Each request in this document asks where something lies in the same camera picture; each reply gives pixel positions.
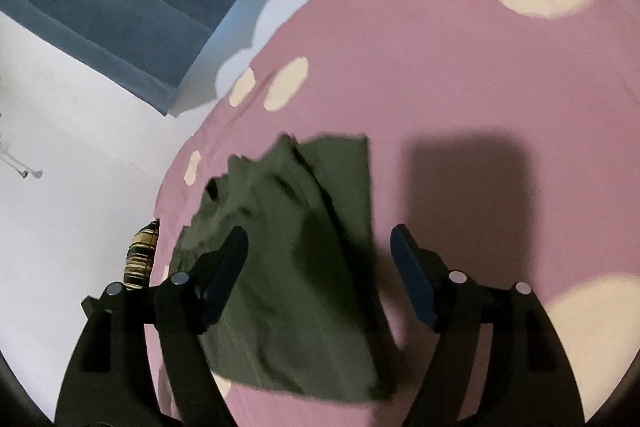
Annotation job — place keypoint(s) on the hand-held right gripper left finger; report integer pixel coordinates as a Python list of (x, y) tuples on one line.
[(227, 267)]

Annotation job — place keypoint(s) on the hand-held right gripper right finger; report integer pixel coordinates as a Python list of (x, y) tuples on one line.
[(412, 267)]

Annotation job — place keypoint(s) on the olive green zip jacket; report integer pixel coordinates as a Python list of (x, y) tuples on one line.
[(300, 267)]

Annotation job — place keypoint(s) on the striped plaid pillow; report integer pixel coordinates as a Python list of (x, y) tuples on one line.
[(140, 259)]

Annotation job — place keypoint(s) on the pink dotted bed sheet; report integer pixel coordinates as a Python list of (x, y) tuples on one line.
[(450, 82)]

